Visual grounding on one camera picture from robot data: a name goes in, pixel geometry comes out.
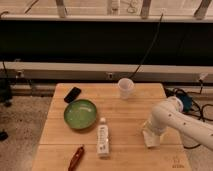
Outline white rectangular sponge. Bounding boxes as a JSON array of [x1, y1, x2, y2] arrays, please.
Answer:
[[143, 131, 160, 148]]

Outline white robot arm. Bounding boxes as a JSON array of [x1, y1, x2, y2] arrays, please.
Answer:
[[142, 96, 213, 150]]

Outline black phone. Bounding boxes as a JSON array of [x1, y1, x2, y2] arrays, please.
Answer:
[[64, 87, 81, 103]]

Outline green bowl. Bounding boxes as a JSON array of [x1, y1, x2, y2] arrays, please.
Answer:
[[64, 99, 97, 130]]

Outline white plastic bottle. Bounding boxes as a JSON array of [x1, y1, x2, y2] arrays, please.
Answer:
[[97, 117, 110, 158]]

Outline red brown tool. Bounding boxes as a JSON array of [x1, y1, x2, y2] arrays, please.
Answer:
[[68, 146, 85, 171]]

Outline blue box on floor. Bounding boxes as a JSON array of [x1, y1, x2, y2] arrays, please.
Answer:
[[179, 94, 192, 112]]

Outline black chair base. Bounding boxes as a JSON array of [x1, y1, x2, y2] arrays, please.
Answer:
[[0, 79, 12, 141]]

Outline black hanging cable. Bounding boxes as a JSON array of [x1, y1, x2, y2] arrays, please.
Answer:
[[129, 13, 164, 80]]

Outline black floor cable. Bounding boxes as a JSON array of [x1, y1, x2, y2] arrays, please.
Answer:
[[164, 87, 213, 150]]

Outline grey wall rail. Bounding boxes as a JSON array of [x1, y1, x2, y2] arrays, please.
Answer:
[[0, 60, 213, 83]]

